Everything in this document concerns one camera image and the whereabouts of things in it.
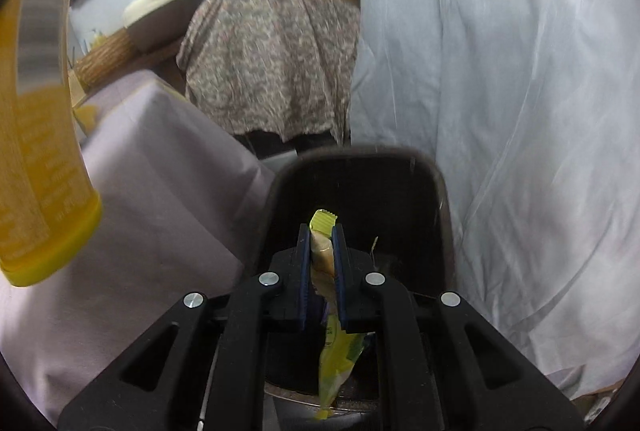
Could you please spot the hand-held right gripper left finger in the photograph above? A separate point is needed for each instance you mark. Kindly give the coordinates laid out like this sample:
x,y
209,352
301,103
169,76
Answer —
x,y
302,276

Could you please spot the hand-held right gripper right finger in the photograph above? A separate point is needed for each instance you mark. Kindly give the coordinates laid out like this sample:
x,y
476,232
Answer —
x,y
341,276

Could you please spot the yellow snack wrapper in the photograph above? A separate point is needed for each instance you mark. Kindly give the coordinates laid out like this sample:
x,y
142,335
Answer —
x,y
336,361

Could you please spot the black trash bin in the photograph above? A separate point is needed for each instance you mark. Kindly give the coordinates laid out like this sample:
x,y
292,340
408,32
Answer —
x,y
370,191

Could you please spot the yellow plastic bottle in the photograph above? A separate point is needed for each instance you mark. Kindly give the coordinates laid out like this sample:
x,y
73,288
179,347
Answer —
x,y
40,136

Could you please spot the purple tablecloth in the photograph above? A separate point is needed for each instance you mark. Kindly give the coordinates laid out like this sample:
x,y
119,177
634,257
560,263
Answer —
x,y
150,191

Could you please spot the floral patterned cloth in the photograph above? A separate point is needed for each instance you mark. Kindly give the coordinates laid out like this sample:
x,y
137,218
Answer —
x,y
270,51

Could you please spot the white sheet cover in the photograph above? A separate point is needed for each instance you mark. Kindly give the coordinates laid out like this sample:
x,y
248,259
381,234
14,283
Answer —
x,y
500,86

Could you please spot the woven wicker basket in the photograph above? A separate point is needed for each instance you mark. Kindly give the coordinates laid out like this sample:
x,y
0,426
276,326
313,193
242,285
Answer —
x,y
105,58

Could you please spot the brown pot with white lid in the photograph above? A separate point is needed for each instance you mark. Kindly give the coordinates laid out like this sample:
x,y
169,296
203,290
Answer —
x,y
160,18

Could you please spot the yellow soap pump bottle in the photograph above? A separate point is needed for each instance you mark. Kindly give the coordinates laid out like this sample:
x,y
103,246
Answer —
x,y
98,39

